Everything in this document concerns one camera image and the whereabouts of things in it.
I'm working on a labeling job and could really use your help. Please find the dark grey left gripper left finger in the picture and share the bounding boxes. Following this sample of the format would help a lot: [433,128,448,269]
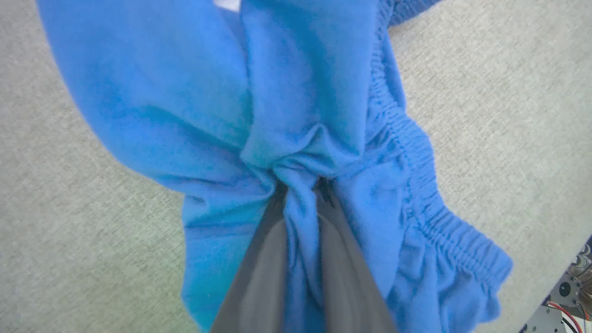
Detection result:
[210,184,288,333]

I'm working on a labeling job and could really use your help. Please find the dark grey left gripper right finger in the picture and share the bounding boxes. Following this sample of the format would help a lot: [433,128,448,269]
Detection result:
[316,178,399,333]

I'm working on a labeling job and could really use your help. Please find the blue shorts with white waistband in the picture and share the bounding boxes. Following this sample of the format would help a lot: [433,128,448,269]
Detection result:
[36,0,514,333]

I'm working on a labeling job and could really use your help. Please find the grey fabric sofa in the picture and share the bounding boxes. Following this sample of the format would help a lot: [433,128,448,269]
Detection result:
[0,0,592,333]

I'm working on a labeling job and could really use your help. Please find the red wire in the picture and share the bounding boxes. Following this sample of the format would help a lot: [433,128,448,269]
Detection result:
[548,301,584,333]

